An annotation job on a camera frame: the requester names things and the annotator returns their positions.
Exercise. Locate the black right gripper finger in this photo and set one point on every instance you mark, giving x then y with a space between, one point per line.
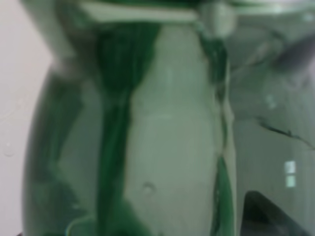
262 217

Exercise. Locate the green transparent water bottle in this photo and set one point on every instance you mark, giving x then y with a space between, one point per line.
158 116

